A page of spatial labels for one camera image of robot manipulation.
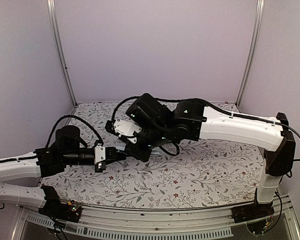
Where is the light blue phone case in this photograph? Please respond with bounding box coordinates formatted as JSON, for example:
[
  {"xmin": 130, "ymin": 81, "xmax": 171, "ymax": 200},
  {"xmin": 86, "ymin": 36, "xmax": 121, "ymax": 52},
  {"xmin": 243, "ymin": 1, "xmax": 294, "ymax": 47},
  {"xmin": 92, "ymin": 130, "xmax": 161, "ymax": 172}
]
[{"xmin": 115, "ymin": 146, "xmax": 162, "ymax": 156}]

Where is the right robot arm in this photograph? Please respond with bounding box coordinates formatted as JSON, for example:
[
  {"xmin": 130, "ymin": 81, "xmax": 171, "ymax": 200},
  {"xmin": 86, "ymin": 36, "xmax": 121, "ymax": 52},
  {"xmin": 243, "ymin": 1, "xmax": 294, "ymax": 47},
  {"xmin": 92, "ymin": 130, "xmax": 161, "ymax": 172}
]
[{"xmin": 114, "ymin": 93, "xmax": 296, "ymax": 218}]

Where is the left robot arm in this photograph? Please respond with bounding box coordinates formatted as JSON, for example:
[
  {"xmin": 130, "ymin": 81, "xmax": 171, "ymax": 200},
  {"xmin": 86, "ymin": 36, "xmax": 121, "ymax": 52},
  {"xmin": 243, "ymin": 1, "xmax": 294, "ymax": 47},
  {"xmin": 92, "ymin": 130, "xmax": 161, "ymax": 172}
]
[{"xmin": 0, "ymin": 125, "xmax": 126, "ymax": 217}]

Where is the floral patterned table mat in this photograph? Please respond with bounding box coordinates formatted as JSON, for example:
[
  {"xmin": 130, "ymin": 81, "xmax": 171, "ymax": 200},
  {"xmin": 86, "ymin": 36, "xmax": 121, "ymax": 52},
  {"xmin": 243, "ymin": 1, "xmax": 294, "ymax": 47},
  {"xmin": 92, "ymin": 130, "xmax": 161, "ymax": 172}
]
[{"xmin": 41, "ymin": 101, "xmax": 273, "ymax": 210}]

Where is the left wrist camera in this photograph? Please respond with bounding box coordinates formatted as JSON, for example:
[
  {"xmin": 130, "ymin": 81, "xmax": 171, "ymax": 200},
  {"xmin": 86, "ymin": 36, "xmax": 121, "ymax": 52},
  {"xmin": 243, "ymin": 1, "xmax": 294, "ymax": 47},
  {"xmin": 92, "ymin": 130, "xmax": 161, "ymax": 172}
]
[{"xmin": 93, "ymin": 140, "xmax": 104, "ymax": 147}]

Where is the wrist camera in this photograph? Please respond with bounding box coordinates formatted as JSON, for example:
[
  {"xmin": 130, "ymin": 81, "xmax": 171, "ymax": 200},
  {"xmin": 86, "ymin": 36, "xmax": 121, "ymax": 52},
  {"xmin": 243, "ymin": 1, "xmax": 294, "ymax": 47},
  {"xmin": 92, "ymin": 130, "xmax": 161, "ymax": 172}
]
[
  {"xmin": 93, "ymin": 140, "xmax": 104, "ymax": 147},
  {"xmin": 104, "ymin": 120, "xmax": 119, "ymax": 136}
]

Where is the left camera cable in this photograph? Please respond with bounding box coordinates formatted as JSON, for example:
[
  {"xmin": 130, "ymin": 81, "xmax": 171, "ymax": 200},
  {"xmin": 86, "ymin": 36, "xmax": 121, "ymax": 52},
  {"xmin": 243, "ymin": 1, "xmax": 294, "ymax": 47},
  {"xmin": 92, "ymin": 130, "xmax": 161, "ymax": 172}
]
[{"xmin": 44, "ymin": 114, "xmax": 103, "ymax": 148}]

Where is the camera cable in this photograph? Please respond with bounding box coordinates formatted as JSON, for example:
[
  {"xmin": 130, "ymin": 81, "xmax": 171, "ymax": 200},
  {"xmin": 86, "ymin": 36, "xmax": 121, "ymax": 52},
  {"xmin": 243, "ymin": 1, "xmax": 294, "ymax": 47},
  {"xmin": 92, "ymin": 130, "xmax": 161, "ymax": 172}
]
[
  {"xmin": 44, "ymin": 114, "xmax": 103, "ymax": 148},
  {"xmin": 111, "ymin": 96, "xmax": 143, "ymax": 121}
]

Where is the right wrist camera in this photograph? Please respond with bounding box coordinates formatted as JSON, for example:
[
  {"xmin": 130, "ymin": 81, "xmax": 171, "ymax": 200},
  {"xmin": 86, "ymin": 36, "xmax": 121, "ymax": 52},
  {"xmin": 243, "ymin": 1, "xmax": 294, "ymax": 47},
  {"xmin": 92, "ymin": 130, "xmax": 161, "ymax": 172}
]
[{"xmin": 104, "ymin": 120, "xmax": 119, "ymax": 136}]

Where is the right camera cable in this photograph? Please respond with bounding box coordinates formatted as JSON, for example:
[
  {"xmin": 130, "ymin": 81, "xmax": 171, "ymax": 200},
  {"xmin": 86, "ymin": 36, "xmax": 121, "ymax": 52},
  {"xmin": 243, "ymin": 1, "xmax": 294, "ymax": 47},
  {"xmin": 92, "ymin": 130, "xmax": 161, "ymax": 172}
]
[{"xmin": 111, "ymin": 96, "xmax": 143, "ymax": 121}]

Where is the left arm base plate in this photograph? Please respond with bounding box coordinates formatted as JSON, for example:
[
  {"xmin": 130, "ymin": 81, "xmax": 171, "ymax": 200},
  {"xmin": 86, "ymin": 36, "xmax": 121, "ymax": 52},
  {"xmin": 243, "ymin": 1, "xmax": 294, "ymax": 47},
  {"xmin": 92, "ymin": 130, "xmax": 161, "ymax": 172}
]
[{"xmin": 38, "ymin": 200, "xmax": 82, "ymax": 223}]

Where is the front aluminium rail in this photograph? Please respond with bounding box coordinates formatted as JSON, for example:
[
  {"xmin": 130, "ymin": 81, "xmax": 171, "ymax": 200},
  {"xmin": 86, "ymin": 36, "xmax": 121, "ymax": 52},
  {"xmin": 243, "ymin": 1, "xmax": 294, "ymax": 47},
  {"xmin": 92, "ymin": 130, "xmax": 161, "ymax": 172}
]
[{"xmin": 11, "ymin": 195, "xmax": 300, "ymax": 240}]

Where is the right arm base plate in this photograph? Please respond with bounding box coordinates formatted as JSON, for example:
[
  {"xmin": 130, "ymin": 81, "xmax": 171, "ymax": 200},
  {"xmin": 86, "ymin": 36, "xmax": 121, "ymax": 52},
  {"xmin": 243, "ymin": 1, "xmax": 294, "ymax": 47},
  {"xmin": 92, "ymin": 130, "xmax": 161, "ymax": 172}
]
[{"xmin": 231, "ymin": 202, "xmax": 275, "ymax": 223}]

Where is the left aluminium frame post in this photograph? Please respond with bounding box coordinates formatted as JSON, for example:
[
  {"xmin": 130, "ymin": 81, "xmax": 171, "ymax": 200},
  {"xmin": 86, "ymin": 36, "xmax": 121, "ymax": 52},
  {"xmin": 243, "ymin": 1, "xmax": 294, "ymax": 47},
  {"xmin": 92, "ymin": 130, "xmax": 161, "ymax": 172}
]
[{"xmin": 46, "ymin": 0, "xmax": 78, "ymax": 107}]

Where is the aluminium frame post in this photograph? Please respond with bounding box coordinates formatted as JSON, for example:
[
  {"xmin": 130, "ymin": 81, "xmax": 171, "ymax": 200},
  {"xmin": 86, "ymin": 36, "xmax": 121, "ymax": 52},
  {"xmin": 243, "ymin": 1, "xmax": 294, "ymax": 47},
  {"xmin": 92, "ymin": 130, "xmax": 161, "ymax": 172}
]
[
  {"xmin": 46, "ymin": 0, "xmax": 78, "ymax": 107},
  {"xmin": 235, "ymin": 0, "xmax": 265, "ymax": 109}
]

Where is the right aluminium frame post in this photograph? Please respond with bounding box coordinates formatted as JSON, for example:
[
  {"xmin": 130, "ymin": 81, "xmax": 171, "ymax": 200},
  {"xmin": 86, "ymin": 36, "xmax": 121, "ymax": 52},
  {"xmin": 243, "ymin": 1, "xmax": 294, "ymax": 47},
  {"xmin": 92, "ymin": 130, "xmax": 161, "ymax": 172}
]
[{"xmin": 235, "ymin": 0, "xmax": 265, "ymax": 109}]

